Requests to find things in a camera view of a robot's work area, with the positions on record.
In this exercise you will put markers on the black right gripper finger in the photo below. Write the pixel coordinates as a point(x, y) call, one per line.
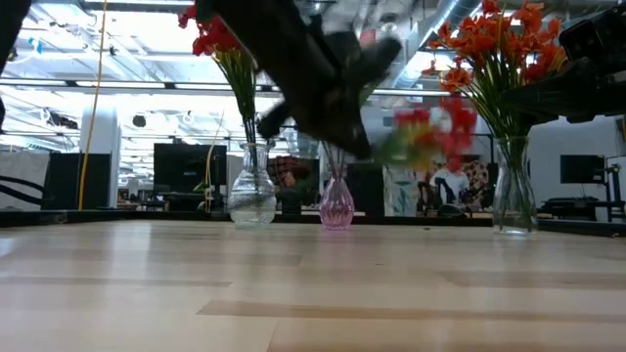
point(530, 100)

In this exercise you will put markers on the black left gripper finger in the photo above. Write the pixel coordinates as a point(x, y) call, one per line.
point(376, 58)
point(274, 122)

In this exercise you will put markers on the red artificial flower bunch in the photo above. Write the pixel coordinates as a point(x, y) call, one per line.
point(455, 132)
point(217, 41)
point(187, 17)

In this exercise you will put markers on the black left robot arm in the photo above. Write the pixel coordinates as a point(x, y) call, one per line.
point(264, 34)

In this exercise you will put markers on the round clear ribbed vase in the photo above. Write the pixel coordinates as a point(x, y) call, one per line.
point(252, 195)

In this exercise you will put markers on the pink ribbed glass vase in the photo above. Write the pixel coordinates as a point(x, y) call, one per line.
point(336, 205)

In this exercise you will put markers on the tall clear glass vase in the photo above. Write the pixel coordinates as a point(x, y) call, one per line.
point(513, 205)

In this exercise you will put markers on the red plaid cloth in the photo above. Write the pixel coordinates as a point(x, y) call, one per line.
point(288, 171)

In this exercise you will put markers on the small black computer monitor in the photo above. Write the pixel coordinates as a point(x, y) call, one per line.
point(582, 168)

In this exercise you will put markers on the black cabinet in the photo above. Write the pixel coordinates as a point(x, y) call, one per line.
point(364, 188)

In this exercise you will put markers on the wide black monitor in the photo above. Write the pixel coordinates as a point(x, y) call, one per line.
point(186, 166)

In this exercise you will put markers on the teal white painted cloth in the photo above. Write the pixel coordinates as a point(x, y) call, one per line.
point(401, 190)

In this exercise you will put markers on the black office desk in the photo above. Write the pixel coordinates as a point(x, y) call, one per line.
point(582, 203)

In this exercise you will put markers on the person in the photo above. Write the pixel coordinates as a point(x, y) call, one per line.
point(452, 183)

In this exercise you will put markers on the black upright panel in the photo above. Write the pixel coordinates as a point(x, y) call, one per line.
point(78, 181)

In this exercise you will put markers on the white board panel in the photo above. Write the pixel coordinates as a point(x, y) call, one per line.
point(22, 168)

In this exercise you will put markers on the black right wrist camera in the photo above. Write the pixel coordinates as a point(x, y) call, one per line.
point(594, 34)

